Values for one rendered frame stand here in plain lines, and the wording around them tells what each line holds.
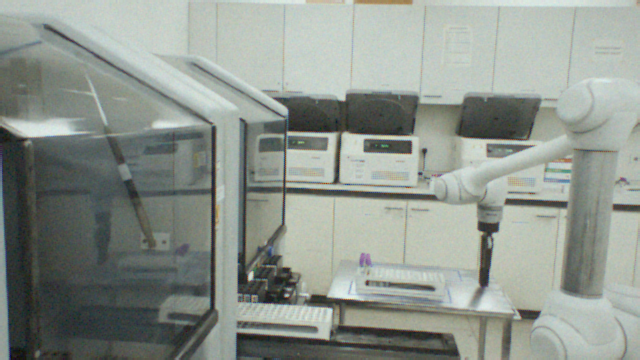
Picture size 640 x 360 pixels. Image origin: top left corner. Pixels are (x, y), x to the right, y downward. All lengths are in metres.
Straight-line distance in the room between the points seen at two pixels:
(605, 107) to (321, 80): 2.86
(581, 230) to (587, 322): 0.23
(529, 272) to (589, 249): 2.53
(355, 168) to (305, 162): 0.36
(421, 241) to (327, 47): 1.58
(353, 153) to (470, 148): 0.81
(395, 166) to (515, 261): 1.06
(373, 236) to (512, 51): 1.65
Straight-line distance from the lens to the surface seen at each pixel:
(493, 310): 1.82
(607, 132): 1.44
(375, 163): 3.73
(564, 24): 4.23
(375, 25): 4.04
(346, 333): 1.58
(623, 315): 1.66
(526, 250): 3.96
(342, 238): 3.83
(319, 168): 3.76
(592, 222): 1.48
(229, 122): 1.29
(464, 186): 1.76
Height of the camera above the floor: 1.44
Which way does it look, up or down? 8 degrees down
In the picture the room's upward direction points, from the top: 2 degrees clockwise
